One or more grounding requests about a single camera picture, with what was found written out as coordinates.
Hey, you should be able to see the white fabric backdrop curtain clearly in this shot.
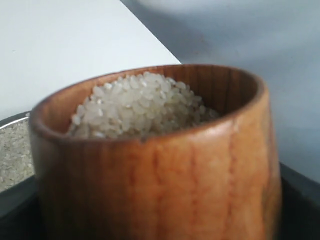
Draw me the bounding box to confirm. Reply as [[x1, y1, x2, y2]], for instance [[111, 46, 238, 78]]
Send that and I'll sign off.
[[124, 0, 320, 181]]

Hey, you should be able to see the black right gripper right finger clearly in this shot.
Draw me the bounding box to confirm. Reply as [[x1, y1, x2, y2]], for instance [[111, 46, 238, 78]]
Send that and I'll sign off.
[[278, 163, 320, 240]]

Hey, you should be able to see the rice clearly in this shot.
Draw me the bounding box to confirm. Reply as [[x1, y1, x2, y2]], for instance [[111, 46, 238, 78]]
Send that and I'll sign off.
[[0, 117, 35, 192], [67, 71, 219, 139]]

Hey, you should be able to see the round metal tray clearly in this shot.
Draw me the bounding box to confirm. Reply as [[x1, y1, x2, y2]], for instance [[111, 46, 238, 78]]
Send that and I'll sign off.
[[0, 111, 36, 195]]

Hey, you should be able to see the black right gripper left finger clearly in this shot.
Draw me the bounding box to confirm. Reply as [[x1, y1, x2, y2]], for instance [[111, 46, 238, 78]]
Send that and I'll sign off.
[[0, 176, 44, 240]]

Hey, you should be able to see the rice in metal tray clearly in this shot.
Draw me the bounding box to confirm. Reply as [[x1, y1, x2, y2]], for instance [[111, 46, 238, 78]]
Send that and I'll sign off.
[[0, 117, 35, 192]]

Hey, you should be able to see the brown wooden cup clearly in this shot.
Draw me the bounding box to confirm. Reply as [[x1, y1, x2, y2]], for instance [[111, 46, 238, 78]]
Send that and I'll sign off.
[[29, 64, 282, 240]]

